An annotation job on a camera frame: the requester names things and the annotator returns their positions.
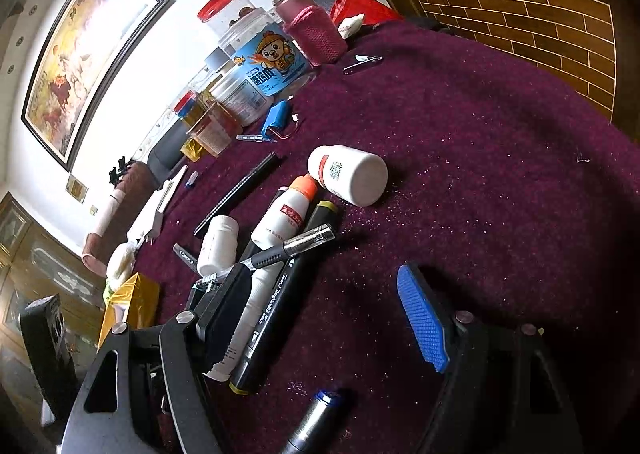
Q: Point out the white crumpled tissue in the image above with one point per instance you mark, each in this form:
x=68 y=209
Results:
x=350 y=26

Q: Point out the small blue cap vial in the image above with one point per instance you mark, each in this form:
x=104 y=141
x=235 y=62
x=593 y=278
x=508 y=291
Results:
x=191 y=179

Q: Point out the brown sofa armrest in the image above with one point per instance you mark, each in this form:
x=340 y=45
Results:
x=135 y=189

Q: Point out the cartoon label plastic jar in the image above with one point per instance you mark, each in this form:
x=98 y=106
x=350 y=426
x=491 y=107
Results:
x=272 y=61

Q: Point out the small clear blue pen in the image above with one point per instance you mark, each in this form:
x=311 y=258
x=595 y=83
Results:
x=250 y=137

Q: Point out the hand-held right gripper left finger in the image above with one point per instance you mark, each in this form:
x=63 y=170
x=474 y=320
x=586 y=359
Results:
x=222 y=319

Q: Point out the wooden glass door cabinet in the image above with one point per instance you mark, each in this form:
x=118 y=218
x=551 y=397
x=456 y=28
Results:
x=45 y=254

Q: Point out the black gel pen clear cap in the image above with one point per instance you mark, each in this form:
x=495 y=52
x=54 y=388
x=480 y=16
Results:
x=270 y=258

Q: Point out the white rolled cloth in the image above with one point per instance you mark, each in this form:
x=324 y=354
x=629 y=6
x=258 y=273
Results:
x=107 y=214

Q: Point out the yellow bag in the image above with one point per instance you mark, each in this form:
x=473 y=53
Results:
x=135 y=299

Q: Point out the grey lid white label jar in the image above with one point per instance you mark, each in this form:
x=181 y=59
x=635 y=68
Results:
x=240 y=88

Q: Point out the red box with tissue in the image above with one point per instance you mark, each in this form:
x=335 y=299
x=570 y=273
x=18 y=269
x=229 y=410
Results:
x=360 y=6

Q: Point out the large white pill bottle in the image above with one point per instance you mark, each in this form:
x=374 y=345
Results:
x=355 y=173

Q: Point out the slim black marker pen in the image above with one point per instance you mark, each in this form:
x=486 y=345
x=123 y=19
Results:
x=235 y=195

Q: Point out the small white pill bottle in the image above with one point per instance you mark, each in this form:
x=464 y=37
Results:
x=215 y=246

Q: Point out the clear plastic cup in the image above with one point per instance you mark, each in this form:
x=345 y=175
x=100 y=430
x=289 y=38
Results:
x=215 y=133

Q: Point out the purple tablecloth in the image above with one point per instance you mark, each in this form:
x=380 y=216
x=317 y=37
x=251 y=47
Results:
x=475 y=133

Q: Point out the white plastic bag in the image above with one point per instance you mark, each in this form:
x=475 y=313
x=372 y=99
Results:
x=120 y=261

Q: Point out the wooden brick pattern cabinet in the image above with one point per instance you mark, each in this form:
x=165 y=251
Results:
x=525 y=8

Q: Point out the orange cap white bottle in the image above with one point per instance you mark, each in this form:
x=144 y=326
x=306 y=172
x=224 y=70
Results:
x=280 y=221

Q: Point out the thick black marker yellow ends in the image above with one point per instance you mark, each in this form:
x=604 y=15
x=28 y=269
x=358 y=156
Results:
x=280 y=314

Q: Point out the small yellow packet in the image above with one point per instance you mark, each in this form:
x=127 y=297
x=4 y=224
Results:
x=191 y=151

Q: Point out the silver cylinder with blue tip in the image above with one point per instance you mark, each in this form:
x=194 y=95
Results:
x=315 y=421

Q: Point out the black nail clipper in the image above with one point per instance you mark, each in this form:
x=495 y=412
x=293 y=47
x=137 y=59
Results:
x=360 y=64

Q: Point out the grey chair back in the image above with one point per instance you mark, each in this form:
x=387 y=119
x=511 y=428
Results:
x=167 y=148

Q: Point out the small framed wall picture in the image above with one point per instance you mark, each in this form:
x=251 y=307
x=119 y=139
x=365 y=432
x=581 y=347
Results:
x=76 y=188

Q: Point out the red lid clear jar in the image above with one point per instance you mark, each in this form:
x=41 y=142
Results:
x=225 y=3

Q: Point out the white marker pen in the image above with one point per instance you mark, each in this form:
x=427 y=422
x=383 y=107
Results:
x=257 y=294

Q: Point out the large framed painting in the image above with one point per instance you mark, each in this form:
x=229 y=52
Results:
x=85 y=58

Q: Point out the pink thermos with knitted sleeve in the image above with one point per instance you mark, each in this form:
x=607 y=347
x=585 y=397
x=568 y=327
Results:
x=310 y=33

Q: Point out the small jar red blue lid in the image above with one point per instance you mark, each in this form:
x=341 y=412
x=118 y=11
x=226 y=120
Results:
x=187 y=106

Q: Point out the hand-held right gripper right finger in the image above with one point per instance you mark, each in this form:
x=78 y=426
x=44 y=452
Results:
x=422 y=314

